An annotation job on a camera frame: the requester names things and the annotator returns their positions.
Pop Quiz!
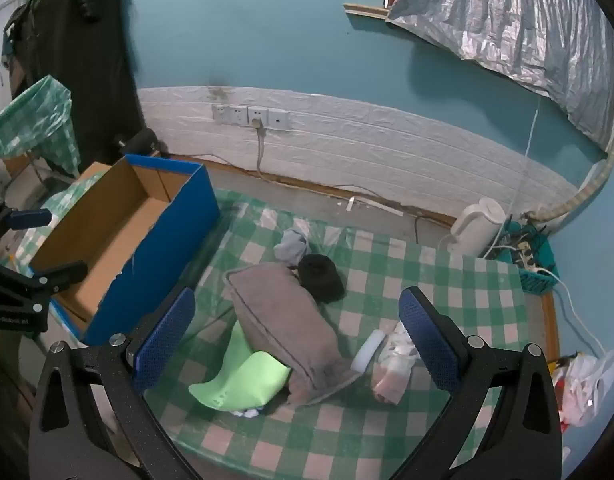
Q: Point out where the white foam cylinder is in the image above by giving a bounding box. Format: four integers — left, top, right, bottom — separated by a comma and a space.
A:
351, 330, 387, 373

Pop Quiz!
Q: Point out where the grey sock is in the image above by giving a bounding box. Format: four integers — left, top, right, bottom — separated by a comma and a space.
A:
274, 227, 312, 267

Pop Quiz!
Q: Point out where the black cloth bundle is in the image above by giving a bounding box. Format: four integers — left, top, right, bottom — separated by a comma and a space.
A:
297, 254, 346, 305

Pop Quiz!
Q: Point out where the brown cardboard box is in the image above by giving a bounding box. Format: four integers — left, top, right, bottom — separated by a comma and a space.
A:
72, 161, 113, 183

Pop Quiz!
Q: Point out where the silver tarp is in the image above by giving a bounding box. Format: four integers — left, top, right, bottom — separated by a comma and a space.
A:
387, 0, 614, 153

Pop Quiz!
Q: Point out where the blue plastic basket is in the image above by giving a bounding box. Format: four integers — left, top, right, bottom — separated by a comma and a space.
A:
497, 217, 560, 295

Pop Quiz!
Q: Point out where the beige braided hose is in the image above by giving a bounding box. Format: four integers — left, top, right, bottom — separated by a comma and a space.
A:
527, 72, 614, 223

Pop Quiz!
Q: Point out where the black jacket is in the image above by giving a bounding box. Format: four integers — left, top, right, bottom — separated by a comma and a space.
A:
7, 0, 148, 181

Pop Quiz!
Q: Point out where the black cylindrical object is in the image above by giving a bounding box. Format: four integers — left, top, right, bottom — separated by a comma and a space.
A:
118, 127, 160, 156

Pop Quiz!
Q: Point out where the white plastic shopping bag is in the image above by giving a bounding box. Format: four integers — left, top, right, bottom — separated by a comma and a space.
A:
562, 350, 614, 428

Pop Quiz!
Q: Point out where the grey charger cable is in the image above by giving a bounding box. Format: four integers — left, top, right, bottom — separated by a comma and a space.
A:
251, 117, 268, 181

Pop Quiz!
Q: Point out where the white electric kettle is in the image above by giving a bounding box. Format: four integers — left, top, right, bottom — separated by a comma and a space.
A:
447, 197, 508, 259

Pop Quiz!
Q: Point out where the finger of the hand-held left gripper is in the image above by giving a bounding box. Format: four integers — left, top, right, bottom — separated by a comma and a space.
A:
0, 201, 53, 247
0, 259, 89, 297

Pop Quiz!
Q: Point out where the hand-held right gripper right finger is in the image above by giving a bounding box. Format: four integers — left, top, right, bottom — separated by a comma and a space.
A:
387, 286, 568, 480

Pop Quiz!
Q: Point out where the white power cable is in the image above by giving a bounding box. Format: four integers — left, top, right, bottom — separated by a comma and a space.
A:
534, 265, 612, 361

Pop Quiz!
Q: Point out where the light green foam sheet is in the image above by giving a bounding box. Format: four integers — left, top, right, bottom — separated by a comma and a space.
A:
188, 320, 293, 413

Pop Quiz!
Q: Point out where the wooden strip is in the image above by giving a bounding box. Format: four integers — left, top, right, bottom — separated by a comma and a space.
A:
343, 2, 390, 18

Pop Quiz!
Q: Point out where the white power strip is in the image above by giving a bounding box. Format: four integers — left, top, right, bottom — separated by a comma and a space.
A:
517, 242, 544, 273

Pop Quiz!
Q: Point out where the blue cardboard box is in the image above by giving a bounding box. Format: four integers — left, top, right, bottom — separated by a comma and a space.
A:
30, 154, 222, 348

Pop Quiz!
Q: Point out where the white flat strip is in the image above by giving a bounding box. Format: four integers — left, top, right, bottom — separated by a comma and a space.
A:
346, 195, 405, 217

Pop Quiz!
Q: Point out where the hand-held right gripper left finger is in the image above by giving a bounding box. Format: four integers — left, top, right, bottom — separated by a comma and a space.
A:
28, 287, 208, 480

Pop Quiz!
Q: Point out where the green checkered bag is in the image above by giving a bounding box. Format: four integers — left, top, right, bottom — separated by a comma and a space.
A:
0, 75, 80, 176

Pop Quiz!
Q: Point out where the white hanging cord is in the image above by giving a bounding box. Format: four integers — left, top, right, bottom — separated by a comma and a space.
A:
504, 95, 542, 221

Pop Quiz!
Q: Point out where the grey towel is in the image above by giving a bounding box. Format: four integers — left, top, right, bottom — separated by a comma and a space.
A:
222, 261, 369, 407

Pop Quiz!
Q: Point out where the green checked tablecloth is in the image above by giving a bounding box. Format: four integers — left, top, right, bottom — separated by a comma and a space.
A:
10, 172, 532, 480

